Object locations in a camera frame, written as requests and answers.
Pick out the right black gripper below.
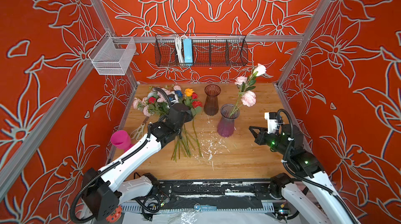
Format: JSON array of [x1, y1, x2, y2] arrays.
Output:
[[248, 125, 293, 158]]

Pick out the red rose stem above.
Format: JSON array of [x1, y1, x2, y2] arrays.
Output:
[[191, 92, 203, 157]]

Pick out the purple ribbed glass vase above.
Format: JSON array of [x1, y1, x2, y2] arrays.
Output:
[[217, 104, 240, 137]]

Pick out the pink double rose stem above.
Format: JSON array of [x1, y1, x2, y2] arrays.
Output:
[[229, 74, 256, 116]]

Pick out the white pink rose stem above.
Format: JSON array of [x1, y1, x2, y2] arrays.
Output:
[[237, 64, 266, 96]]

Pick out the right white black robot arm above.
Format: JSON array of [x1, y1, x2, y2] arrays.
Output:
[[249, 109, 359, 224]]

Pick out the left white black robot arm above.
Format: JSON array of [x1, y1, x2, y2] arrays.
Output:
[[70, 103, 194, 224]]

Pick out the brown ribbed glass vase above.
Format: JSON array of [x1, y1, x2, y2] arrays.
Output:
[[204, 84, 221, 116]]

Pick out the blue rose stem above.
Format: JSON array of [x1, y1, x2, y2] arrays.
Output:
[[174, 90, 183, 98]]

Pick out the orange rose stem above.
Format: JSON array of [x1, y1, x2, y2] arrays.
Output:
[[183, 88, 194, 107]]

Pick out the pink rose bunch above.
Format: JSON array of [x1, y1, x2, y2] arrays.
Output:
[[133, 86, 194, 161]]

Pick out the pink plastic cup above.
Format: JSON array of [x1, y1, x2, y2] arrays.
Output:
[[110, 130, 133, 152]]

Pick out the light blue box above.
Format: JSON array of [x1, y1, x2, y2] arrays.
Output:
[[182, 38, 193, 66]]

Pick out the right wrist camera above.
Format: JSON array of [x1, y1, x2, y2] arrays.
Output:
[[264, 112, 279, 134]]

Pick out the beige handled scissors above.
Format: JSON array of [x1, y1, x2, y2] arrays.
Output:
[[129, 116, 149, 140]]

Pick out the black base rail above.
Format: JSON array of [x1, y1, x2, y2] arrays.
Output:
[[150, 179, 288, 212]]

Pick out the black wire wall basket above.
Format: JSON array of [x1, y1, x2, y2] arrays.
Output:
[[155, 34, 249, 67]]

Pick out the white cable bundle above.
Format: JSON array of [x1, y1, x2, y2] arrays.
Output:
[[174, 35, 185, 65]]

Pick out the clear plastic wall bin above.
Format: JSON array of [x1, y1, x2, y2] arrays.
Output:
[[88, 31, 137, 76]]

